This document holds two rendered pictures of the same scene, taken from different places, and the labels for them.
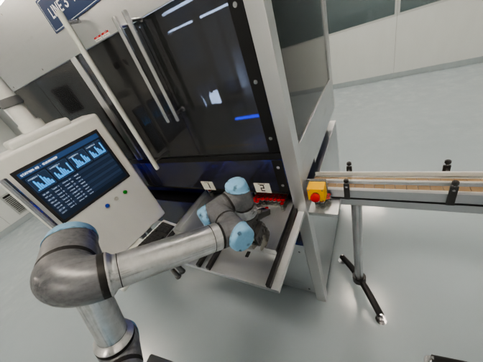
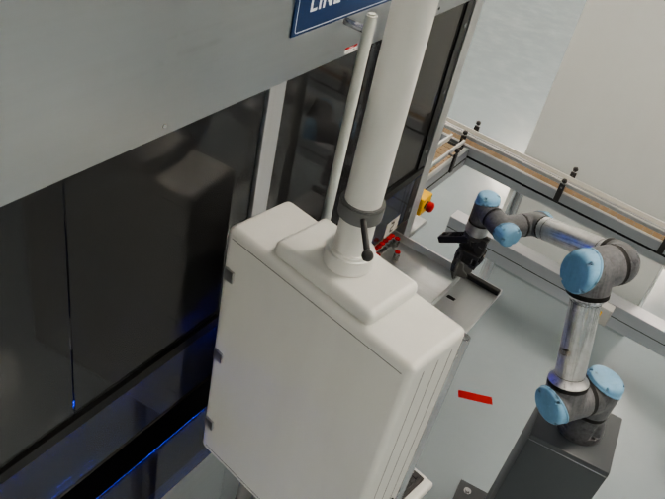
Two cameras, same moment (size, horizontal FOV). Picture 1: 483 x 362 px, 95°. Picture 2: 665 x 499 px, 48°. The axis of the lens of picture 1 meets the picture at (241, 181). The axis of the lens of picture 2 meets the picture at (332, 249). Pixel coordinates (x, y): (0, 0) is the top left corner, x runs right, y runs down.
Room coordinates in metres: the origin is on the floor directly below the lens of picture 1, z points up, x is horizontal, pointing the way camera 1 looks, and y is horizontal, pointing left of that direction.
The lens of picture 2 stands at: (1.44, 1.93, 2.49)
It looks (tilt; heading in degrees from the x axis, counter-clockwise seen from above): 38 degrees down; 259
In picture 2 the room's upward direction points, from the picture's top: 14 degrees clockwise
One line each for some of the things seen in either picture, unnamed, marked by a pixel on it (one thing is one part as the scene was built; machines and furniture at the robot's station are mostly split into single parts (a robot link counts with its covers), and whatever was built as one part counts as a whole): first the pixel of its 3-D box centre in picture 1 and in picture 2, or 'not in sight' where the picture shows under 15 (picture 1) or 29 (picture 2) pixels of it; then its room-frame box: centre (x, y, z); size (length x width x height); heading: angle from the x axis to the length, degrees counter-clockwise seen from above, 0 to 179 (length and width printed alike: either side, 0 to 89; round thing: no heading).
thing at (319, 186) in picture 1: (317, 189); (418, 200); (0.74, -0.30, 1.00); 0.08 x 0.07 x 0.07; 142
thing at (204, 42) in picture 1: (213, 90); (412, 107); (0.93, -0.03, 1.51); 0.43 x 0.01 x 0.59; 52
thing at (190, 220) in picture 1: (208, 212); not in sight; (1.01, 0.24, 0.90); 0.34 x 0.26 x 0.04; 142
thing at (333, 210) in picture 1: (325, 204); (403, 220); (0.76, -0.34, 0.87); 0.14 x 0.13 x 0.02; 142
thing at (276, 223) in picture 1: (262, 218); (405, 265); (0.80, -0.03, 0.90); 0.34 x 0.26 x 0.04; 142
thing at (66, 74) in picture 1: (88, 120); (169, 250); (1.54, 0.76, 1.51); 0.49 x 0.01 x 0.59; 52
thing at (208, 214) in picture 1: (218, 213); (506, 227); (0.57, 0.11, 1.21); 0.11 x 0.11 x 0.08; 21
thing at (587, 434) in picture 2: not in sight; (584, 415); (0.28, 0.52, 0.84); 0.15 x 0.15 x 0.10
